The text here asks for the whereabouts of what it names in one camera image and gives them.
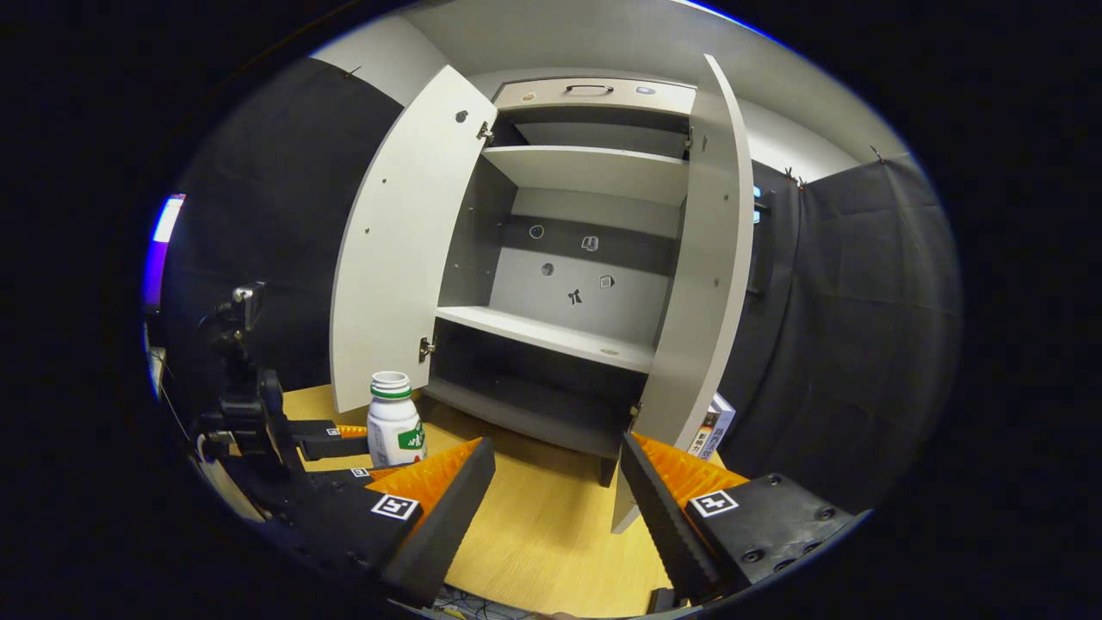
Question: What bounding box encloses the beige cabinet drawer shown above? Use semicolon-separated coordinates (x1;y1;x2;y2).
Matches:
492;77;698;117

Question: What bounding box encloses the white cabinet shelf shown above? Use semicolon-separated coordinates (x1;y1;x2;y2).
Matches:
480;145;690;208
435;305;657;375

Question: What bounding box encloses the white cabinet door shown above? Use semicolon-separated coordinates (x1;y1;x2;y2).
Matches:
330;65;500;414
611;53;757;535

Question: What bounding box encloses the white bottle with green label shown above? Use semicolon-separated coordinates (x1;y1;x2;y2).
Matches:
367;371;428;468

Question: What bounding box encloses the white printed box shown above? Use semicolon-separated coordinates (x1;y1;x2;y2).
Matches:
693;392;738;463

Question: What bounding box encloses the grey and white cabinet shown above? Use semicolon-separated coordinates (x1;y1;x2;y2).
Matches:
422;77;698;487

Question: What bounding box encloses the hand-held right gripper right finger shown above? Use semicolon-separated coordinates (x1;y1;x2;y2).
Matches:
620;433;862;606

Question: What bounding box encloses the black backdrop cloth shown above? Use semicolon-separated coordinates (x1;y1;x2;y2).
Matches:
719;153;963;509
159;56;406;406

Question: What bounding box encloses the bundle of cables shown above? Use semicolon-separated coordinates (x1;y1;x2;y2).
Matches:
426;586;535;620

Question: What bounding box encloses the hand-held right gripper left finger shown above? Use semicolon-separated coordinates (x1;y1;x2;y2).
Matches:
275;437;498;608

